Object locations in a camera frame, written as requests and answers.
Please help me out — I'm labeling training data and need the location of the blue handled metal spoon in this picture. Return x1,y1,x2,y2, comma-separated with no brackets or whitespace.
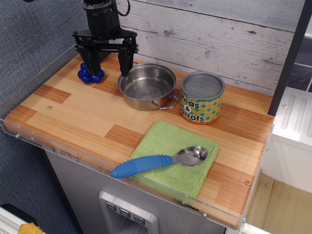
110,146,209,178

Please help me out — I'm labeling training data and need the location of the peas and carrots can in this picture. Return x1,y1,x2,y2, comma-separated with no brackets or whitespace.
180,71,225,125

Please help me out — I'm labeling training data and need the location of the dark grey left post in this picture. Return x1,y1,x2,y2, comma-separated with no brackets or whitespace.
97,51,111,64

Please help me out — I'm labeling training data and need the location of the white toy sink unit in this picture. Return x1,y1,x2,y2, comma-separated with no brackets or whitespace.
260,87,312,192

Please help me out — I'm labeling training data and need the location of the dark grey post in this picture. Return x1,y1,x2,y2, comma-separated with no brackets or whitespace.
97,51,111,64
268,0,312,116

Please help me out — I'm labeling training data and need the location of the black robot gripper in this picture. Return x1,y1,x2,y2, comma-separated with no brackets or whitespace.
73,3,138,77

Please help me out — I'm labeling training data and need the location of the dark grey right post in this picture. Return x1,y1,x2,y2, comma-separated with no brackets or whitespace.
268,0,312,116

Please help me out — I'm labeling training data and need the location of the yellow object at corner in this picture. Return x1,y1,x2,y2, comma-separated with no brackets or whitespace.
18,223,43,234

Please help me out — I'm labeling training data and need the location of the grey toy fridge cabinet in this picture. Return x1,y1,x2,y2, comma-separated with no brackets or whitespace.
47,152,226,234

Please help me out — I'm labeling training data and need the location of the silver dispenser button panel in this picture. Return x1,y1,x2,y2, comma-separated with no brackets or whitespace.
98,191,159,234

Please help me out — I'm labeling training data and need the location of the clear acrylic table guard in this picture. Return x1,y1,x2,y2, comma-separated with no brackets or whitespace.
4,54,273,230

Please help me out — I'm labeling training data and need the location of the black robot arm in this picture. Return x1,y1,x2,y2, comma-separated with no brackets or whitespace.
73,0,138,77

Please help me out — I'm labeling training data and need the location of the blue plastic blueberry cluster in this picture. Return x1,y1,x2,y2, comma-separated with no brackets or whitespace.
78,63,105,84

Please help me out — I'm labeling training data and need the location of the silver steel pot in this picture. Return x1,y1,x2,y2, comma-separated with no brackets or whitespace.
117,63,178,111

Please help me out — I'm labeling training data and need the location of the green woven cloth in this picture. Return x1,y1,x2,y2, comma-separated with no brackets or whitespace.
129,121,220,199

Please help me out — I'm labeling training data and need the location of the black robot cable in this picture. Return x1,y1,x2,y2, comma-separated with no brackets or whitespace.
113,0,131,17

